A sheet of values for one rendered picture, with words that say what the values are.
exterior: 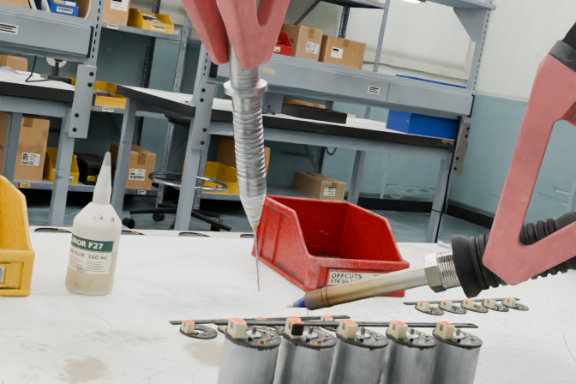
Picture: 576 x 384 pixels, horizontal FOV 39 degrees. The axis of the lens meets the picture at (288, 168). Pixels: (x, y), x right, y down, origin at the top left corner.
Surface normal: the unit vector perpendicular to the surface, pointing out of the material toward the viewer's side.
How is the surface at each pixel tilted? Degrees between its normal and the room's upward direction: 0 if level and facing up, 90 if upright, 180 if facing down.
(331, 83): 90
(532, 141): 109
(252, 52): 99
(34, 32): 90
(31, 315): 0
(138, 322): 0
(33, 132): 91
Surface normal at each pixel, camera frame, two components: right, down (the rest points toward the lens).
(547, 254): -0.41, 0.20
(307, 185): -0.84, -0.10
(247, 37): 0.79, 0.36
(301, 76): 0.55, 0.19
